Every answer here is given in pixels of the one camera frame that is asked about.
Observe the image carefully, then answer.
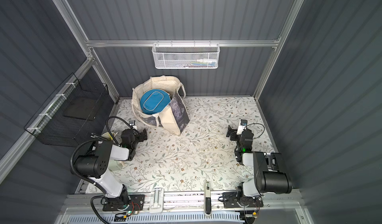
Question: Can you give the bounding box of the blue paddle case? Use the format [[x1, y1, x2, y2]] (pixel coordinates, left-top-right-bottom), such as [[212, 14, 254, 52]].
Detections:
[[140, 89, 171, 115]]

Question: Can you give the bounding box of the cream canvas tote bag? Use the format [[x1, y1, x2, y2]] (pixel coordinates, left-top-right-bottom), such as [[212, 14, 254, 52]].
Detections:
[[131, 75, 190, 136]]

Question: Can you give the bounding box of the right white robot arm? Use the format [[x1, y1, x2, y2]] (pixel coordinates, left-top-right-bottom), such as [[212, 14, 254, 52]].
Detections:
[[226, 121, 292, 200]]

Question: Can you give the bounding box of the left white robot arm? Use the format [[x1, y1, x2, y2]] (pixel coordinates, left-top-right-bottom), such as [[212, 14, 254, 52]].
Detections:
[[70, 129, 148, 199]]

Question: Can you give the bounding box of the cup with yellow item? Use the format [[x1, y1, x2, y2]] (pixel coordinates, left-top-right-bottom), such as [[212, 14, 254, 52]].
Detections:
[[102, 132, 121, 145]]

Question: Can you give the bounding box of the black white handheld device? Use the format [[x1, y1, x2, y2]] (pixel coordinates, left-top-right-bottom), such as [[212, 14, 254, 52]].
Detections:
[[204, 181, 212, 217]]

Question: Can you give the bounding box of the white vented floor panel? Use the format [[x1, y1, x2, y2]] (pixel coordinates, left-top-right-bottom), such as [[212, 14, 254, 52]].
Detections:
[[67, 211, 244, 224]]

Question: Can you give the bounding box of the right thin black cable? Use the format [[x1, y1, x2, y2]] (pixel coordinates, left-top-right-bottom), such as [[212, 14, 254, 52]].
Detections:
[[246, 122, 266, 139]]

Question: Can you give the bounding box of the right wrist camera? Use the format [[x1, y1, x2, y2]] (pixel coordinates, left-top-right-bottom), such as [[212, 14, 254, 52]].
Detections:
[[236, 119, 248, 135]]

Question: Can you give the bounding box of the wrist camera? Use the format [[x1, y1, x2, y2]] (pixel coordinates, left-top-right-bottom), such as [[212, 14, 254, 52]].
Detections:
[[236, 119, 248, 135], [128, 120, 137, 129]]

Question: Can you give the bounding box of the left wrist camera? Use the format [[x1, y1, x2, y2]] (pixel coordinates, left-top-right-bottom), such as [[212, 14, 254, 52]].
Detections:
[[128, 120, 137, 129]]

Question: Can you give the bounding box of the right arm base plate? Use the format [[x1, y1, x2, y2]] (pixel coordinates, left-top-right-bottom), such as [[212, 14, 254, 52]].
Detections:
[[218, 192, 264, 209]]

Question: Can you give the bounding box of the black wire side basket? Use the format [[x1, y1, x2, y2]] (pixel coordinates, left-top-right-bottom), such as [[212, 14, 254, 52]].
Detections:
[[24, 73, 109, 147]]

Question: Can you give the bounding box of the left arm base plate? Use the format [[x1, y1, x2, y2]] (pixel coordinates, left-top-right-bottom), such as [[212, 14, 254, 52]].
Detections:
[[100, 194, 145, 212]]

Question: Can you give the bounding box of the left black corrugated cable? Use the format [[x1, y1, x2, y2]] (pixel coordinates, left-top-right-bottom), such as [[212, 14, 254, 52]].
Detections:
[[70, 116, 135, 224]]

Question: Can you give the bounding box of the white bracket on rail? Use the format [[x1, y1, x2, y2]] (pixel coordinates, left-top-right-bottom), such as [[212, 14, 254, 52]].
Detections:
[[149, 188, 164, 214]]

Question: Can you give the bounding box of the white wire wall basket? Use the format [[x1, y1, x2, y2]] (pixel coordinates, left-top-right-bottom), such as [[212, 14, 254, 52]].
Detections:
[[152, 44, 220, 69]]

